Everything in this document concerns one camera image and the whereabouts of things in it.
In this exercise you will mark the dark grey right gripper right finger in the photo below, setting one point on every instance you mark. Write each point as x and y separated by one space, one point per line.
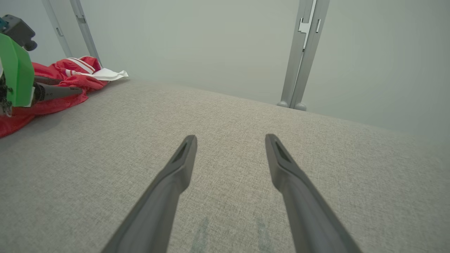
309 211

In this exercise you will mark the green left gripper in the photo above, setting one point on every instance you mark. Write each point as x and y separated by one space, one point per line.
15 73

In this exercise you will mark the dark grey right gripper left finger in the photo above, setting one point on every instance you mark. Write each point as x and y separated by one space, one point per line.
154 203

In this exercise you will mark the grey fabric sofa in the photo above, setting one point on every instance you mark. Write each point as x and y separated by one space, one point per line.
225 119

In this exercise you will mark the thin grey slotted post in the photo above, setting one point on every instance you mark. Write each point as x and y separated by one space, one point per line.
86 33
58 31

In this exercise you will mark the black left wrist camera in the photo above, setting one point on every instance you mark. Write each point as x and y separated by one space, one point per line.
19 31

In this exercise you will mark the grey partition frame post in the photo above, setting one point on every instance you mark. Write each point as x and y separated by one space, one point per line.
309 66
293 66

